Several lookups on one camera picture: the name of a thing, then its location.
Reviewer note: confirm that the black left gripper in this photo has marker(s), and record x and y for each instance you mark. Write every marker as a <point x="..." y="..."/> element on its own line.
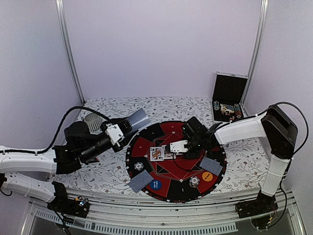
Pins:
<point x="122" y="143"/>

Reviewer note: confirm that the poker chip row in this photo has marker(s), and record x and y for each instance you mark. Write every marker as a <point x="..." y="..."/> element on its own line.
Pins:
<point x="216" y="106"/>
<point x="237" y="110"/>

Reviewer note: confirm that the round red black poker mat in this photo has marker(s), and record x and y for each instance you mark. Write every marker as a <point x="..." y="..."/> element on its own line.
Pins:
<point x="175" y="173"/>

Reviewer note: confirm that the white blue poker chip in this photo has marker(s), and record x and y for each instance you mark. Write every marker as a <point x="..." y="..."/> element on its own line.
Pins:
<point x="139" y="166"/>

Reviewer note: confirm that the left aluminium frame post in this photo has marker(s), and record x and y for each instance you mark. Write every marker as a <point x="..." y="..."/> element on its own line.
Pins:
<point x="69" y="55"/>

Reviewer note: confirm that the boxed card deck in case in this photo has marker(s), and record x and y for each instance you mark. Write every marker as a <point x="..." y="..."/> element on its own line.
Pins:
<point x="226" y="108"/>

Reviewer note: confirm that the blue small blind button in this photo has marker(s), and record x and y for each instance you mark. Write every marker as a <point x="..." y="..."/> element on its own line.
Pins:
<point x="155" y="184"/>

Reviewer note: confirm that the dealt blue card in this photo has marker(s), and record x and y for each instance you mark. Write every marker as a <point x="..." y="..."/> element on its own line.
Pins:
<point x="214" y="168"/>
<point x="133" y="187"/>
<point x="142" y="179"/>
<point x="205" y="162"/>

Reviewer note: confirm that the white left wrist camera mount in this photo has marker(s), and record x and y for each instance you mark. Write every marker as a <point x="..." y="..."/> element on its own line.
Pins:
<point x="114" y="132"/>

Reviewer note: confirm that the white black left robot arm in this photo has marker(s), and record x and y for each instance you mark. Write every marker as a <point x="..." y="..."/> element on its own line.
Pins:
<point x="81" y="147"/>

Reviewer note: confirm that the right aluminium frame post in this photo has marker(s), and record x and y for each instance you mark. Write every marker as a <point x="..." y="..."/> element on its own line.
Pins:
<point x="259" y="36"/>

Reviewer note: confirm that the black triangular card holder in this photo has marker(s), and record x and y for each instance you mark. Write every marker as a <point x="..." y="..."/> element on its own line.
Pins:
<point x="95" y="160"/>

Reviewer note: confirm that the king of spades card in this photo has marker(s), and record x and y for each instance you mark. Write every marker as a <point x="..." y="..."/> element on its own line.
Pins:
<point x="156" y="154"/>

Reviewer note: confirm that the front aluminium rail frame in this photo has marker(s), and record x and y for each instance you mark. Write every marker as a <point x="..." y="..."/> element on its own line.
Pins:
<point x="214" y="214"/>

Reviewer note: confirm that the king of hearts card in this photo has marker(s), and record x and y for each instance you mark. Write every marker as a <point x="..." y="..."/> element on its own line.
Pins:
<point x="167" y="153"/>

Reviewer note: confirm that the orange big blind button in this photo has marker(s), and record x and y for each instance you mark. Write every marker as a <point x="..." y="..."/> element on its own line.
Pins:
<point x="207" y="176"/>

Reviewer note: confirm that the striped grey ceramic cup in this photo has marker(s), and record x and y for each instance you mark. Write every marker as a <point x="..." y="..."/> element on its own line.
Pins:
<point x="93" y="122"/>

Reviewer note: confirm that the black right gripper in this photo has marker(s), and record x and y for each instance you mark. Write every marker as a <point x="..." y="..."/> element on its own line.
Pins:
<point x="194" y="155"/>

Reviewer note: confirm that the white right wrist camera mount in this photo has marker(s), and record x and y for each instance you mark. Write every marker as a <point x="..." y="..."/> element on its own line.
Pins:
<point x="179" y="146"/>

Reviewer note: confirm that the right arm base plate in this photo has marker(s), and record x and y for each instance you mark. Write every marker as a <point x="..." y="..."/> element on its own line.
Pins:
<point x="262" y="204"/>

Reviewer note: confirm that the blue playing card deck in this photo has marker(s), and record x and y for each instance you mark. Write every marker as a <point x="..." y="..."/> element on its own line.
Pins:
<point x="138" y="120"/>

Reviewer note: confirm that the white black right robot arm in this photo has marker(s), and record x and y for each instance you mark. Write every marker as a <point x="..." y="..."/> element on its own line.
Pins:
<point x="272" y="124"/>

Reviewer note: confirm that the aluminium frame post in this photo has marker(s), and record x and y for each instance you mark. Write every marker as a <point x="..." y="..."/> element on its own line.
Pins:
<point x="259" y="36"/>
<point x="69" y="55"/>

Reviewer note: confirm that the right poker chip row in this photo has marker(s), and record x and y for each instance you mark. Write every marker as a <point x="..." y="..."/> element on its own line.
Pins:
<point x="237" y="110"/>

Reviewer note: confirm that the left poker chip row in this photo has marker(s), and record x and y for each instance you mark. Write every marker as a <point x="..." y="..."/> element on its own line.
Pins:
<point x="216" y="106"/>

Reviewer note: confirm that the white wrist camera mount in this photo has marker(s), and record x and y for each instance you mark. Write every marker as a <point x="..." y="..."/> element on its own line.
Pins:
<point x="114" y="132"/>
<point x="179" y="146"/>

